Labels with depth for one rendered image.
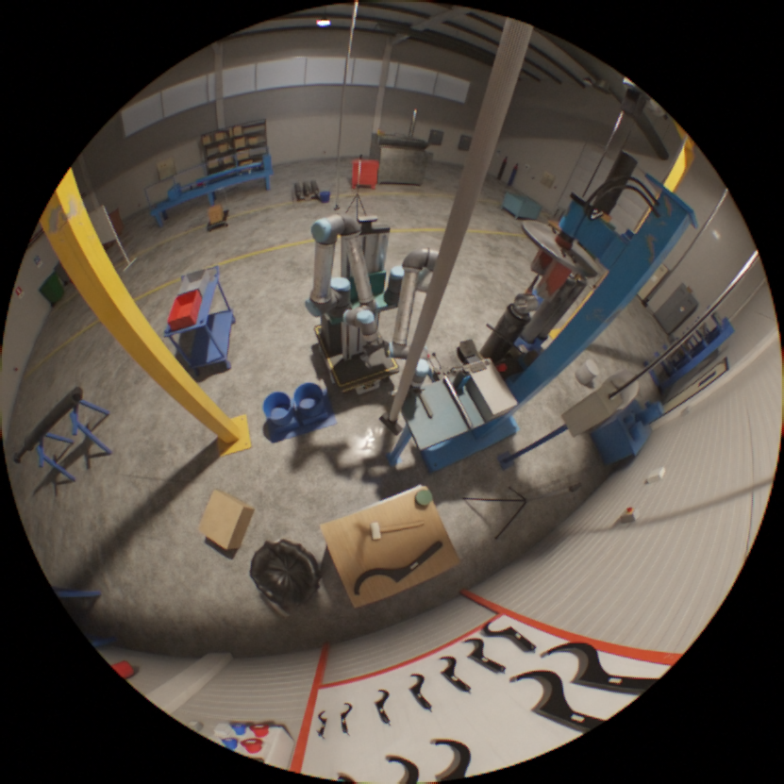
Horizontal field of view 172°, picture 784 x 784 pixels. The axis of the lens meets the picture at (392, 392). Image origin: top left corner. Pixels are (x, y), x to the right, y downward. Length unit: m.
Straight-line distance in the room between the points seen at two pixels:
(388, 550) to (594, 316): 1.81
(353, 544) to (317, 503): 1.06
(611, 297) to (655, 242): 0.40
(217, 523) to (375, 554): 1.53
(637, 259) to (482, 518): 2.58
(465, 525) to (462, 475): 0.54
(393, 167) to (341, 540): 9.32
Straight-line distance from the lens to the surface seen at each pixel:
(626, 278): 1.54
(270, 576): 2.20
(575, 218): 1.72
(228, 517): 2.57
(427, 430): 1.69
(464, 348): 2.24
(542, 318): 3.52
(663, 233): 1.51
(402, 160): 9.43
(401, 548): 1.68
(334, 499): 2.61
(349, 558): 1.67
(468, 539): 2.83
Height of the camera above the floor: 2.59
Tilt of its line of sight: 60 degrees down
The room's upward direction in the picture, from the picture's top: 15 degrees clockwise
